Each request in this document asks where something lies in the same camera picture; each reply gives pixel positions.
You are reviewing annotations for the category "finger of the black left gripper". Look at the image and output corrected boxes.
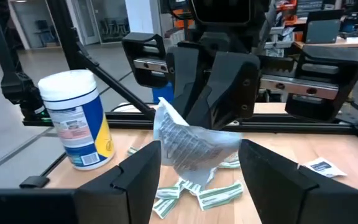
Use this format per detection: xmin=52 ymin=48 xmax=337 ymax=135
xmin=186 ymin=51 xmax=260 ymax=131
xmin=166 ymin=46 xmax=213 ymax=121

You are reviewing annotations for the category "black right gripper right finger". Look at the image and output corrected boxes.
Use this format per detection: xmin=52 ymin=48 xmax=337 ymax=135
xmin=238 ymin=139 xmax=358 ymax=224

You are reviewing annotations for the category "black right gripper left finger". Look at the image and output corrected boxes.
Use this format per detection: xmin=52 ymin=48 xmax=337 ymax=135
xmin=0 ymin=140 xmax=162 ymax=224

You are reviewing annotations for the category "white blue-print packet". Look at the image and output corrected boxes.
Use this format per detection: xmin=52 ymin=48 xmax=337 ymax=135
xmin=153 ymin=96 xmax=244 ymax=187
xmin=303 ymin=157 xmax=347 ymax=179

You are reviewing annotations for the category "white-lidded wipes canister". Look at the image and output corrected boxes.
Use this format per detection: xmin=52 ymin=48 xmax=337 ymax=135
xmin=37 ymin=69 xmax=116 ymax=171

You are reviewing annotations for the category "wooden workbench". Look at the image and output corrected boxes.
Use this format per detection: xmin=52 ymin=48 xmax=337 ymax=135
xmin=293 ymin=35 xmax=358 ymax=50

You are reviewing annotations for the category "black table-level camera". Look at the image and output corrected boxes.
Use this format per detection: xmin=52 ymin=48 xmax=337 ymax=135
xmin=0 ymin=71 xmax=48 ymax=122

